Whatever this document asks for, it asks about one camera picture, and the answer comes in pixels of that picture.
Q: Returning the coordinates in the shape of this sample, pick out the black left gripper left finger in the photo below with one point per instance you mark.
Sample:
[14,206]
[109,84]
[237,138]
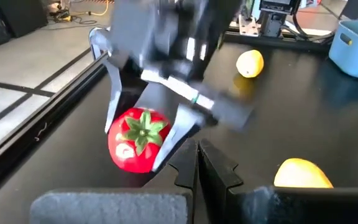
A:
[186,161]

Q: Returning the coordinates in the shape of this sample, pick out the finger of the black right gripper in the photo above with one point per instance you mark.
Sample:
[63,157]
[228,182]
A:
[116,90]
[179,127]

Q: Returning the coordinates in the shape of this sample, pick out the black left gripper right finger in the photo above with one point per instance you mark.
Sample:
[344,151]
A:
[216,174]

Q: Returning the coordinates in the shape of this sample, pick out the red toy tomato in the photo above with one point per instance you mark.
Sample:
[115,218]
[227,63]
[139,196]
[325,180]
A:
[126,161]

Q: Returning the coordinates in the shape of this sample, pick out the yellow toy lemon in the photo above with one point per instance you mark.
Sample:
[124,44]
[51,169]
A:
[250,63]
[301,174]

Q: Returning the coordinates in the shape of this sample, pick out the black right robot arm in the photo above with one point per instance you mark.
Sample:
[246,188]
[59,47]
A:
[273,17]

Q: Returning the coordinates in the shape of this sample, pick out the black table mat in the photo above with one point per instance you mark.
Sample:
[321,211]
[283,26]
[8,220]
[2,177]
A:
[291,118]

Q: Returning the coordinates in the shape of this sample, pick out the black storage case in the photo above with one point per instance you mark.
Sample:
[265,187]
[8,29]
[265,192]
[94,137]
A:
[11,18]

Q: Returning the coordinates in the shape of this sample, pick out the blue plastic bin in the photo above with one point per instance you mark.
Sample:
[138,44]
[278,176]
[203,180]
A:
[353,49]

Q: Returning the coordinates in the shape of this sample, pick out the silver aluminium bracket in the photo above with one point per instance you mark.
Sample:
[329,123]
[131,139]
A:
[249,26]

